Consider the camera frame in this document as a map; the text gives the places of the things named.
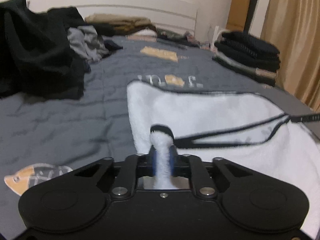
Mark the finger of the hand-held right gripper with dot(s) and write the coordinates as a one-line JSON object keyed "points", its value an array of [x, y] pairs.
{"points": [[296, 119]]}

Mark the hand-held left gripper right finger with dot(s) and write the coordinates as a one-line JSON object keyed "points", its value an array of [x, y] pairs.
{"points": [[173, 161]]}

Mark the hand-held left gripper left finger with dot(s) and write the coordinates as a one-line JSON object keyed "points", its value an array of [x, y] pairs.
{"points": [[153, 161]]}

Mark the white printed fleece blanket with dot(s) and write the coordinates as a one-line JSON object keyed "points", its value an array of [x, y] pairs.
{"points": [[212, 110]]}

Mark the stack of folded black clothes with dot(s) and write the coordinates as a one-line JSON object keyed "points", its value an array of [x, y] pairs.
{"points": [[247, 52]]}

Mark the scattered dark clothes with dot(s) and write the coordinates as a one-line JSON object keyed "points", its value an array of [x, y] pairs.
{"points": [[177, 38]]}

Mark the large black clothes pile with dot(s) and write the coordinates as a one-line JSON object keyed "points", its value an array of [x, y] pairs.
{"points": [[37, 55]]}

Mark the beige curtain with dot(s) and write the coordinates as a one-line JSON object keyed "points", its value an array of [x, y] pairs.
{"points": [[292, 42]]}

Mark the grey printed bed quilt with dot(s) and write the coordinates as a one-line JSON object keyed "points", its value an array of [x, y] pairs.
{"points": [[62, 120]]}

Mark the black panel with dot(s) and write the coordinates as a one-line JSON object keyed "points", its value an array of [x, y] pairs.
{"points": [[253, 12]]}

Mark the white fan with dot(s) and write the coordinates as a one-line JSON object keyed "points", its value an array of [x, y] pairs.
{"points": [[217, 33]]}

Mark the dark navy garment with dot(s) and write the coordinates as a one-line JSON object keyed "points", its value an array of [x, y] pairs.
{"points": [[112, 45]]}

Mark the tall cardboard box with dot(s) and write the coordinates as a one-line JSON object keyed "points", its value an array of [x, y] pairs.
{"points": [[238, 5]]}

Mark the folded brown blanket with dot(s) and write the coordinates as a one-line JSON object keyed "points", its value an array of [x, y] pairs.
{"points": [[135, 27]]}

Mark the grey garment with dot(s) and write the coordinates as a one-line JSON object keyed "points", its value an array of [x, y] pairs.
{"points": [[87, 42]]}

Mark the folded beige quilt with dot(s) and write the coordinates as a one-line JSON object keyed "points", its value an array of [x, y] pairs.
{"points": [[112, 20]]}

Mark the white headboard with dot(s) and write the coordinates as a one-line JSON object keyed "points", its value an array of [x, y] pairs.
{"points": [[150, 11]]}

